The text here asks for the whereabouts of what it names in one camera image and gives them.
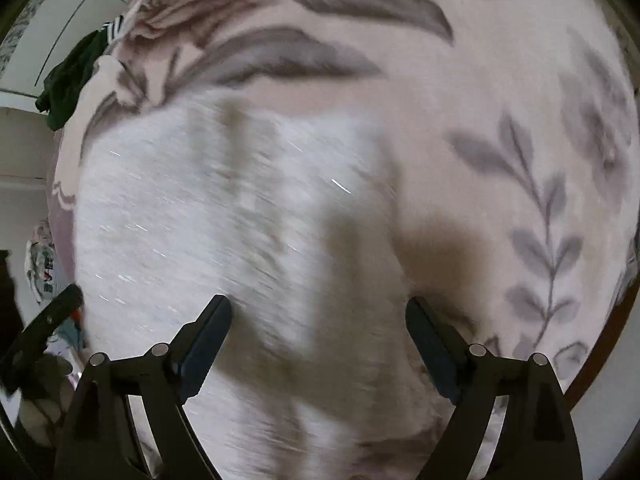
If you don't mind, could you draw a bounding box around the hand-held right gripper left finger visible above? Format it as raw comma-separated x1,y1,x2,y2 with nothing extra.
52,294,233,480

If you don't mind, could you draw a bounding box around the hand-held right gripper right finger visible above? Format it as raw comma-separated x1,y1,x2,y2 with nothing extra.
405,296,583,480

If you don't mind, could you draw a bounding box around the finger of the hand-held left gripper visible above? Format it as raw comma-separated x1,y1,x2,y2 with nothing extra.
10,284,85,376

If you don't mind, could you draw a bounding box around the white knitted jacket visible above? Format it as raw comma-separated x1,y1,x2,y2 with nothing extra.
72,87,451,480

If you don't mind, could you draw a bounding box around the printed white bag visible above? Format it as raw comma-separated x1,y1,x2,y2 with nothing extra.
25,225,62,306

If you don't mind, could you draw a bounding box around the dark green striped garment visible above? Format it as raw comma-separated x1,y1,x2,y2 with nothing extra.
34,16,126,131

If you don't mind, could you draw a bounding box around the floral plush blanket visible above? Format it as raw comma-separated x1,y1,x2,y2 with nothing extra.
45,0,640,480

